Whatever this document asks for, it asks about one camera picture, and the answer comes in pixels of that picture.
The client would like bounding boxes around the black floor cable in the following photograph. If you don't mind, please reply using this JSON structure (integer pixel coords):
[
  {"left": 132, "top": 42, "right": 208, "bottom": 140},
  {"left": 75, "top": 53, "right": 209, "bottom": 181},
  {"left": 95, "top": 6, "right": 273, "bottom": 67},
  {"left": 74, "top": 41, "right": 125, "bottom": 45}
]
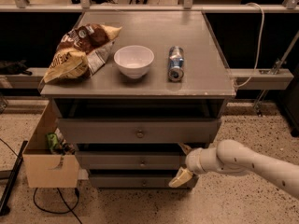
[{"left": 32, "top": 187, "right": 83, "bottom": 224}]

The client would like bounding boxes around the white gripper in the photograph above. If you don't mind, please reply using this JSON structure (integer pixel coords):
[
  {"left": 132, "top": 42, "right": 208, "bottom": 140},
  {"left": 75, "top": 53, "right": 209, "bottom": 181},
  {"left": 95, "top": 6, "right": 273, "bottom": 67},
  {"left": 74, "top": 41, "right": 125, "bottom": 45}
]
[{"left": 169, "top": 143, "right": 206, "bottom": 188}]

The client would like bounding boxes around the metal rail frame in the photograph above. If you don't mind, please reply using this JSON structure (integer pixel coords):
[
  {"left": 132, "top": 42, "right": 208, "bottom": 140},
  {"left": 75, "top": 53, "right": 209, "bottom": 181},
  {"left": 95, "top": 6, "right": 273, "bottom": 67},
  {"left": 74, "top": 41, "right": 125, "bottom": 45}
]
[{"left": 0, "top": 0, "right": 299, "bottom": 90}]

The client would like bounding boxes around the black object on rail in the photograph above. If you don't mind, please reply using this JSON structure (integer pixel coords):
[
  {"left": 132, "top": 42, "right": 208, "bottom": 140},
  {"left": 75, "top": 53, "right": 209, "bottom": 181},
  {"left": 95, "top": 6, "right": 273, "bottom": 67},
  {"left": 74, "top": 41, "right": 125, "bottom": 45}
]
[{"left": 0, "top": 60, "right": 32, "bottom": 76}]

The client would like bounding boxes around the white bowl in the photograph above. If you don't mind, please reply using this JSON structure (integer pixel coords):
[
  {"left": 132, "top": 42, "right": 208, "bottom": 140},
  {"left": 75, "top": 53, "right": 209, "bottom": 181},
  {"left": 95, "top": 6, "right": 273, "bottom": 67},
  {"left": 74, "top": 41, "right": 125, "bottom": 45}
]
[{"left": 114, "top": 45, "right": 154, "bottom": 79}]

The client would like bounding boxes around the grey drawer cabinet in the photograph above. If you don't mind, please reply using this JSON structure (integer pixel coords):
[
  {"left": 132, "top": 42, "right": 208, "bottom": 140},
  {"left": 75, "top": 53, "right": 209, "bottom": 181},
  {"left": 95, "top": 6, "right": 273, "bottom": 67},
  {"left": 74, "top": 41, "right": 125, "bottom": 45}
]
[{"left": 41, "top": 11, "right": 235, "bottom": 178}]

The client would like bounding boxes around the brown yellow chip bag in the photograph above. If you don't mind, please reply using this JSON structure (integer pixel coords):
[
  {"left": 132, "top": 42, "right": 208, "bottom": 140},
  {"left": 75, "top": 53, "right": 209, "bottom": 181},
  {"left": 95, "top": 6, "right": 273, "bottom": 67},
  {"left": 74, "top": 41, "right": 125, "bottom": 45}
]
[{"left": 43, "top": 23, "right": 121, "bottom": 83}]

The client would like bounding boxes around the blue soda can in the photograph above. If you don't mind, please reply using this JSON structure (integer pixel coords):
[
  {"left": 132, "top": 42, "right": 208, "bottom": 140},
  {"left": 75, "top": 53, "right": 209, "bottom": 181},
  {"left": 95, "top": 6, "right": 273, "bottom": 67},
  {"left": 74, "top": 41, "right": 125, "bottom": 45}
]
[{"left": 168, "top": 46, "right": 184, "bottom": 82}]

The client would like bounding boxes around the cardboard box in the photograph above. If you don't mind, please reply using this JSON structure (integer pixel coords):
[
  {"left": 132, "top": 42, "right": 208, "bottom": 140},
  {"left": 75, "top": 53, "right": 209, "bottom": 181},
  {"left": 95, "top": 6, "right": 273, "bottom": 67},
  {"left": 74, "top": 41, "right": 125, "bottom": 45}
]
[{"left": 22, "top": 103, "right": 79, "bottom": 188}]

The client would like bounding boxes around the white cable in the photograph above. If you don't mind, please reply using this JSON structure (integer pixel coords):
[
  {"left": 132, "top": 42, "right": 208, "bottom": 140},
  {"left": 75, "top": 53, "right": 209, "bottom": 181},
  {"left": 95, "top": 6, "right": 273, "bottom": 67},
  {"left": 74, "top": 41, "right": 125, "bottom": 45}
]
[{"left": 233, "top": 2, "right": 265, "bottom": 90}]

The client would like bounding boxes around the green snack packet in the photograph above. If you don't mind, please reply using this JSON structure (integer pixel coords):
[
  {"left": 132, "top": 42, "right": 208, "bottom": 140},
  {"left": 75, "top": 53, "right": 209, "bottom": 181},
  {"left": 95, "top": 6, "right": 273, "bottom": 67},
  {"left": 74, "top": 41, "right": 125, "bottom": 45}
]
[{"left": 46, "top": 133, "right": 60, "bottom": 150}]

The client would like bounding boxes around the black bar on floor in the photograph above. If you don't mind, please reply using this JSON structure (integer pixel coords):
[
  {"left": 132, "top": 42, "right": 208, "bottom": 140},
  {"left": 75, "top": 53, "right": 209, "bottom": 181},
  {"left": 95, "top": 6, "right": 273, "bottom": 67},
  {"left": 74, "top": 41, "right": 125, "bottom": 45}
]
[{"left": 0, "top": 141, "right": 27, "bottom": 217}]

